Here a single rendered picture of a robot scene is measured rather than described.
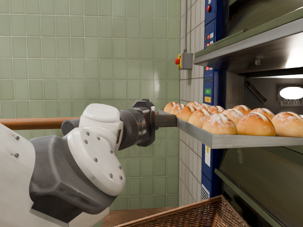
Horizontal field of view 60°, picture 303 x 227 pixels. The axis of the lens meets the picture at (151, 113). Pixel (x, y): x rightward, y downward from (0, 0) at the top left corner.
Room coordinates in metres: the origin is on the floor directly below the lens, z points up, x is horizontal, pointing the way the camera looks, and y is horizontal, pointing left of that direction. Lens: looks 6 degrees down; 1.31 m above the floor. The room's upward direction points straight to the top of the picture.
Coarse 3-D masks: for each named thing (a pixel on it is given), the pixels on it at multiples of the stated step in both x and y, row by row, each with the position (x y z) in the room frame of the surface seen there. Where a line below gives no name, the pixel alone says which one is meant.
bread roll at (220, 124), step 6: (216, 114) 0.53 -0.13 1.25; (222, 114) 0.53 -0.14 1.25; (210, 120) 0.52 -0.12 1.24; (216, 120) 0.51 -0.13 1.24; (222, 120) 0.50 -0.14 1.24; (228, 120) 0.50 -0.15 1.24; (204, 126) 0.53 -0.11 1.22; (210, 126) 0.51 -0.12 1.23; (216, 126) 0.50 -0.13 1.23; (222, 126) 0.49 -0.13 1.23; (228, 126) 0.49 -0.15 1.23; (234, 126) 0.50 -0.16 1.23; (216, 132) 0.49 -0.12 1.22; (222, 132) 0.49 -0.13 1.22; (228, 132) 0.49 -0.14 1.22; (234, 132) 0.49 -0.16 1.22
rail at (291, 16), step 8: (288, 16) 0.48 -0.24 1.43; (296, 16) 0.46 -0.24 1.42; (264, 24) 0.56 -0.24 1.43; (272, 24) 0.53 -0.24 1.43; (280, 24) 0.50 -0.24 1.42; (248, 32) 0.63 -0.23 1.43; (256, 32) 0.59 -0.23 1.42; (232, 40) 0.72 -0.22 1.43; (240, 40) 0.67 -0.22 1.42; (208, 48) 0.92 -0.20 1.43; (216, 48) 0.83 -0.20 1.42
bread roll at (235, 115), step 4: (224, 112) 0.65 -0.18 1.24; (228, 112) 0.63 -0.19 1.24; (232, 112) 0.63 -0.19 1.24; (236, 112) 0.62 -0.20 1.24; (240, 112) 0.62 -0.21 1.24; (228, 116) 0.62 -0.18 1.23; (232, 116) 0.62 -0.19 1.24; (236, 116) 0.61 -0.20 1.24; (240, 116) 0.61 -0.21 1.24; (232, 120) 0.61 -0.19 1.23; (236, 120) 0.61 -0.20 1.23; (236, 124) 0.60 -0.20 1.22
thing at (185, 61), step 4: (184, 56) 1.65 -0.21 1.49; (188, 56) 1.66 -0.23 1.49; (192, 56) 1.66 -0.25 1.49; (180, 60) 1.67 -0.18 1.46; (184, 60) 1.65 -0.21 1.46; (188, 60) 1.65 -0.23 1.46; (192, 60) 1.66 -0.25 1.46; (180, 64) 1.66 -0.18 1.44; (184, 64) 1.65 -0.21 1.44; (188, 64) 1.66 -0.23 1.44; (180, 68) 1.68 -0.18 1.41; (184, 68) 1.65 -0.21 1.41; (188, 68) 1.66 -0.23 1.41
